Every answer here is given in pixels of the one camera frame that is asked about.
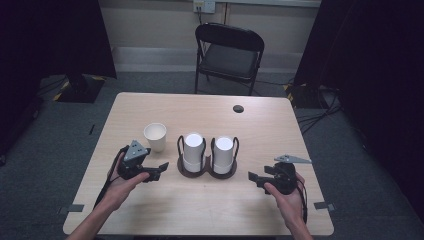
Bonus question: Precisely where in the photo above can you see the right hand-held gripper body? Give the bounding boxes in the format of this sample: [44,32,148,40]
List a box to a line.
[270,153,313,196]

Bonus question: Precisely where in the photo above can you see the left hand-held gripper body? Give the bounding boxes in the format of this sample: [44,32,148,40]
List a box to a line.
[116,139,162,183]

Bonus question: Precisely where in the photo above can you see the single white paper cup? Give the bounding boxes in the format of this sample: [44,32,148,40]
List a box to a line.
[143,122,168,154]

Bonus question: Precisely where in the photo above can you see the stack of white paper cups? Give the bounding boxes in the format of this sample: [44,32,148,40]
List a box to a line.
[182,132,205,174]
[212,134,235,175]

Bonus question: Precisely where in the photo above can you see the dark double cup holder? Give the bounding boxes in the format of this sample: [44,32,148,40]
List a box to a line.
[176,134,241,180]

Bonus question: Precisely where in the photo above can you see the person's left hand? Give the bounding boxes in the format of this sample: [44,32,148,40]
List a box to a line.
[103,155,151,212]

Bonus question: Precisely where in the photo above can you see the person's right hand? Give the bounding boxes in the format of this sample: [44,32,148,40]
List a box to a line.
[263,172,306,232]

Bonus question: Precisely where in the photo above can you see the grey tape strip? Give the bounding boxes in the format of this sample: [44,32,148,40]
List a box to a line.
[57,203,85,215]
[313,201,336,212]

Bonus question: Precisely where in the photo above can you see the black stand base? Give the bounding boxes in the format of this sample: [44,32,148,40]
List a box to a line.
[284,82,322,110]
[52,73,106,104]

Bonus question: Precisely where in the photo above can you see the black folding chair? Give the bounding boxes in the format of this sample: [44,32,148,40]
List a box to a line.
[194,22,266,97]

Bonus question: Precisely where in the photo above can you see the dark curtain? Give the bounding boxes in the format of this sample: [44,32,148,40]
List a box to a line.
[0,0,117,158]
[293,0,424,214]

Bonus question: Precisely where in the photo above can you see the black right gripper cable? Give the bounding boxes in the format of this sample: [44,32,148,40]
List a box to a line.
[295,185,309,225]

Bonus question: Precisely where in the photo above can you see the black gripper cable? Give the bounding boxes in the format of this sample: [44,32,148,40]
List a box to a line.
[295,185,309,225]
[93,145,130,209]

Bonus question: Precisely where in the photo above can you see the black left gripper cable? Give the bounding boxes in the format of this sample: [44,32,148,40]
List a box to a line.
[93,145,130,209]

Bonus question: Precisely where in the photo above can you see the black floor cables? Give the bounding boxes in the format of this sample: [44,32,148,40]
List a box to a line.
[295,85,345,135]

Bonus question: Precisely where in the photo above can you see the white wall socket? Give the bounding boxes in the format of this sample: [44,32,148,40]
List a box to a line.
[192,0,217,15]

